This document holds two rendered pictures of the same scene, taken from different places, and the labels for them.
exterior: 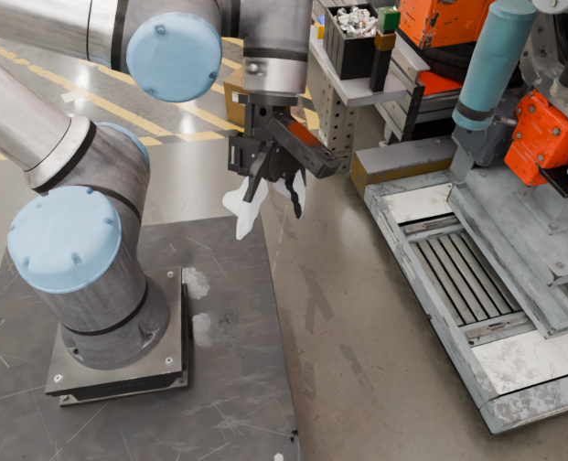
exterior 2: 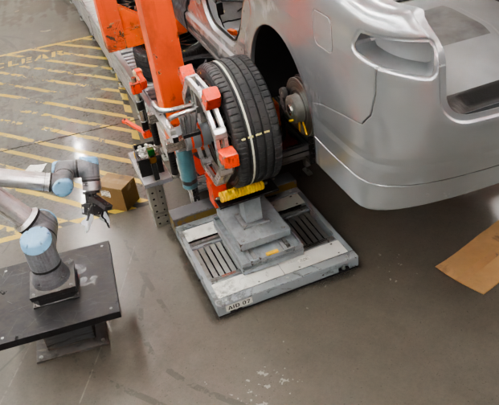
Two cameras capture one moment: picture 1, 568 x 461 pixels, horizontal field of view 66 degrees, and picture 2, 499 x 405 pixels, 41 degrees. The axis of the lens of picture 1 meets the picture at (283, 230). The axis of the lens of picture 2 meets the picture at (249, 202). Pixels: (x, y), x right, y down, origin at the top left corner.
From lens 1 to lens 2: 2.73 m
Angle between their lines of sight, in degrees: 15
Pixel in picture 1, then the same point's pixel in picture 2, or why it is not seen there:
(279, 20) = (88, 172)
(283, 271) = (130, 276)
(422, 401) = (191, 312)
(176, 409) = (75, 303)
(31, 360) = (19, 300)
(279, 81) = (91, 186)
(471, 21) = not seen: hidden behind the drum
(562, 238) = (248, 230)
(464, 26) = not seen: hidden behind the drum
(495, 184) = (227, 213)
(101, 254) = (47, 242)
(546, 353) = (244, 280)
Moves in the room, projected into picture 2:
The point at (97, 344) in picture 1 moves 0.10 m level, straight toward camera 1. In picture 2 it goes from (46, 278) to (58, 285)
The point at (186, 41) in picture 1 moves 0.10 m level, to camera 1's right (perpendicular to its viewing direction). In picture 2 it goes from (64, 183) to (86, 180)
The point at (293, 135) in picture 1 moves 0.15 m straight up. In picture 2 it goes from (97, 200) to (89, 174)
